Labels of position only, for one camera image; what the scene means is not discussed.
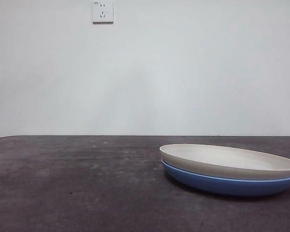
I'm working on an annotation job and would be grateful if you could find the white wall socket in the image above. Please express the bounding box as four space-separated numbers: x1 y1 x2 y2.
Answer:
92 1 114 24

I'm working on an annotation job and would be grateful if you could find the blue round plate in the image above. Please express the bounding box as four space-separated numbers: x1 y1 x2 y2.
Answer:
161 159 290 196

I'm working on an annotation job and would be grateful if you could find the white round plate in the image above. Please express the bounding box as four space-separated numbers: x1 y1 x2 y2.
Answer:
159 144 290 181

